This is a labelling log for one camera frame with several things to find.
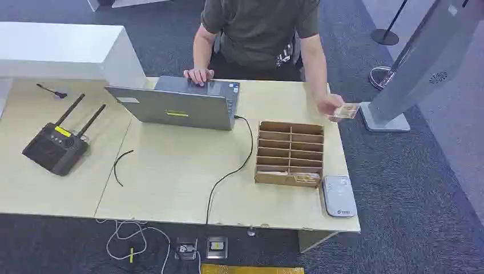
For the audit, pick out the person's left hand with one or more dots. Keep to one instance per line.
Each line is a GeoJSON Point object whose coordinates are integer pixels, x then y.
{"type": "Point", "coordinates": [328, 105]}

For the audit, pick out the person's right hand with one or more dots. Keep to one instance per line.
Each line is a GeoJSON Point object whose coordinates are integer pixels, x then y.
{"type": "Point", "coordinates": [198, 75]}

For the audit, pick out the grey laptop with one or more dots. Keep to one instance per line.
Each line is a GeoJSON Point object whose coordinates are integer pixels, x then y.
{"type": "Point", "coordinates": [177, 104]}

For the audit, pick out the chrome stanchion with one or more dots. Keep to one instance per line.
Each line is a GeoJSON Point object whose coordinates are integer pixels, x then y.
{"type": "Point", "coordinates": [380, 77]}

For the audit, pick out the wooden card box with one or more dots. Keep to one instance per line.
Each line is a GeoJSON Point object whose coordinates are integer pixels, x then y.
{"type": "Point", "coordinates": [289, 153]}

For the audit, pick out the person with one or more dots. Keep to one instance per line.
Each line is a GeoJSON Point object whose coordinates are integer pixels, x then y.
{"type": "Point", "coordinates": [257, 30]}

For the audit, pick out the printed card stack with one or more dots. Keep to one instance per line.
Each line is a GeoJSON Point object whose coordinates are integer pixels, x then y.
{"type": "Point", "coordinates": [307, 177]}

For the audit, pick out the pale card stack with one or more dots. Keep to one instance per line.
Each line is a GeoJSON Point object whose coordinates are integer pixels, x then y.
{"type": "Point", "coordinates": [272, 173]}

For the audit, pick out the black stanchion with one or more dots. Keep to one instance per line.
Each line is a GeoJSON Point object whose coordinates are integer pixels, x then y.
{"type": "Point", "coordinates": [384, 36]}

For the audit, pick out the grey card reader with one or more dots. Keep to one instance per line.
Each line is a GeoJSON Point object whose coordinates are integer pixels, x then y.
{"type": "Point", "coordinates": [339, 196]}

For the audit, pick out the grey kiosk stand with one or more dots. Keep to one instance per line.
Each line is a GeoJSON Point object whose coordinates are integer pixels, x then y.
{"type": "Point", "coordinates": [419, 64]}

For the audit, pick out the white furniture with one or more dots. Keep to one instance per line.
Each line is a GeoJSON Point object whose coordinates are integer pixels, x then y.
{"type": "Point", "coordinates": [128, 3]}

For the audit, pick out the desk leg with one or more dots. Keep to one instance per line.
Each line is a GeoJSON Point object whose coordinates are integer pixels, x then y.
{"type": "Point", "coordinates": [312, 240]}

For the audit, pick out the small black plug lead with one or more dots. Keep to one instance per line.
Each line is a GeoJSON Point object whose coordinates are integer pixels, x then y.
{"type": "Point", "coordinates": [56, 93]}

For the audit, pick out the white counter block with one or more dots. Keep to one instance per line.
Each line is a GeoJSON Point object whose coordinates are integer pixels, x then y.
{"type": "Point", "coordinates": [56, 49]}

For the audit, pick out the small round desk fitting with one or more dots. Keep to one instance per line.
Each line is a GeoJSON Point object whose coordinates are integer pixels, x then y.
{"type": "Point", "coordinates": [251, 231]}

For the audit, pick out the black remote controller with antennas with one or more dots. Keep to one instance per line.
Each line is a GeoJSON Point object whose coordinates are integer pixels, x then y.
{"type": "Point", "coordinates": [53, 149]}

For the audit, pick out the steel floor socket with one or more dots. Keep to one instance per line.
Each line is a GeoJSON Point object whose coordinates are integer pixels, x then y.
{"type": "Point", "coordinates": [217, 247]}

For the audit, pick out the open floor socket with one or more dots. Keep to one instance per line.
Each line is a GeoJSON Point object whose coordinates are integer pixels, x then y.
{"type": "Point", "coordinates": [186, 249]}

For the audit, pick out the yellow strip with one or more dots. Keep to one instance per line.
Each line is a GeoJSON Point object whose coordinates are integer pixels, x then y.
{"type": "Point", "coordinates": [249, 269]}

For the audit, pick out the yellow tape marker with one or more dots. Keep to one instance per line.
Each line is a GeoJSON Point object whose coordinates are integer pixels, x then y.
{"type": "Point", "coordinates": [131, 255]}

